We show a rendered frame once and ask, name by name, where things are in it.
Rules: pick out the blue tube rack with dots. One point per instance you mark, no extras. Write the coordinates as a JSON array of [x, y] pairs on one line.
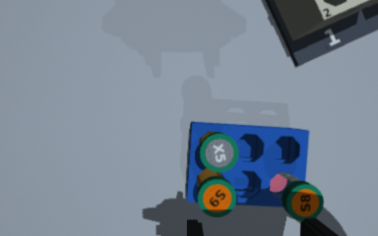
[[266, 154]]

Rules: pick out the green-capped sample tube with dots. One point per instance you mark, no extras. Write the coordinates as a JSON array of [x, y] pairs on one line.
[[300, 199]]

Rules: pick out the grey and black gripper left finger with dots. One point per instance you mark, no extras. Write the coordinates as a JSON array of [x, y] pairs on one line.
[[194, 228]]

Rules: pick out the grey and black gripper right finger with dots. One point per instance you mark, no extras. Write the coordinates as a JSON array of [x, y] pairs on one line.
[[314, 227]]

